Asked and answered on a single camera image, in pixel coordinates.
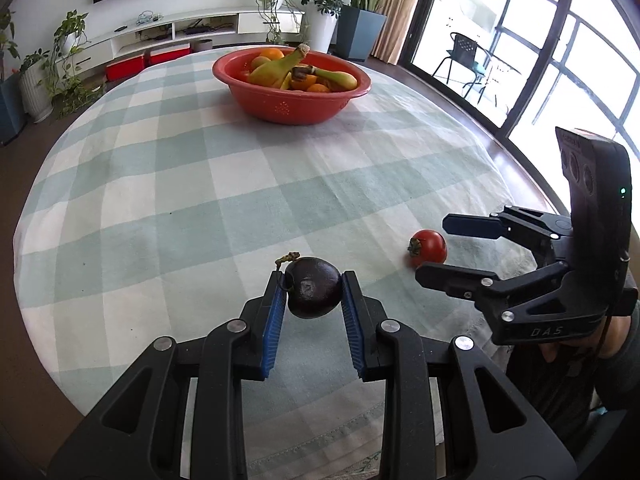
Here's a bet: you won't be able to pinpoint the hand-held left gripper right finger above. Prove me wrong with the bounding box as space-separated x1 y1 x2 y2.
341 270 578 480

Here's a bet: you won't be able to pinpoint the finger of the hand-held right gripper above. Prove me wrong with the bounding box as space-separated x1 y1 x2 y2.
442 205 574 257
415 260 573 328

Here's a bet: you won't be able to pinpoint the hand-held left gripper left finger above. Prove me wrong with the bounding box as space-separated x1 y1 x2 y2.
47 270 288 480

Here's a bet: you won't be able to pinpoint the dark purple plum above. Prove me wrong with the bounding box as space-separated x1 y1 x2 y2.
275 251 343 319

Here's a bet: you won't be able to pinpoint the yellow banana with dark stem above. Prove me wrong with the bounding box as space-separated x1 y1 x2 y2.
291 65 359 92

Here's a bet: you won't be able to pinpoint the red plastic colander bowl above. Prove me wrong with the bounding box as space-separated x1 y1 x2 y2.
212 46 372 126

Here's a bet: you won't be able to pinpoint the yellow banana with pale stub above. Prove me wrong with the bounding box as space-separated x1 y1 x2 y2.
247 44 311 89

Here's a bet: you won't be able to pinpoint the person's right forearm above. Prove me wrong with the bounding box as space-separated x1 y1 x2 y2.
592 300 640 411

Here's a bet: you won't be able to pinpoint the person's right hand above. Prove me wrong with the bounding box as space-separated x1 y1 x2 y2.
541 315 632 364

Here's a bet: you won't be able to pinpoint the green checked tablecloth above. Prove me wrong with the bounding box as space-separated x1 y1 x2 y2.
12 49 543 480

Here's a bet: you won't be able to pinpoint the glass sliding door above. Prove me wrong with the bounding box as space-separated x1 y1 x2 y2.
400 0 640 241

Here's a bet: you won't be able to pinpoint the black metal chair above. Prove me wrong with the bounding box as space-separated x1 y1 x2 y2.
431 32 511 111

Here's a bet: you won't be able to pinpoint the large-leaf plant in grey-blue pot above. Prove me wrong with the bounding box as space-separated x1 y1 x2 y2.
324 0 441 63

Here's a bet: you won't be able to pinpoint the beige curtain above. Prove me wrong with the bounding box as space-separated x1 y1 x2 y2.
370 0 429 66

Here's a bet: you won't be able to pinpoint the leafy plant in tall white pot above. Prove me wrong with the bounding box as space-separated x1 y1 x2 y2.
296 0 343 55

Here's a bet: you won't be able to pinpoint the red storage box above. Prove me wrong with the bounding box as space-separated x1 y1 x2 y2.
105 55 146 82
148 44 192 66

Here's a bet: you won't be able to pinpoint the trailing pothos in white pot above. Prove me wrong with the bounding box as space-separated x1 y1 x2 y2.
256 0 303 45
42 10 106 120

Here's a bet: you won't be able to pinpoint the white television cabinet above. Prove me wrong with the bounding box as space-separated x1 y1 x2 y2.
85 6 306 61

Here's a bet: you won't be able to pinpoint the plant in ribbed white pot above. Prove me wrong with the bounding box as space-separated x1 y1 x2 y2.
17 49 55 123

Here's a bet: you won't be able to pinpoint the tall plant in blue pot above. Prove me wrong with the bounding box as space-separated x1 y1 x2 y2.
0 7 27 146

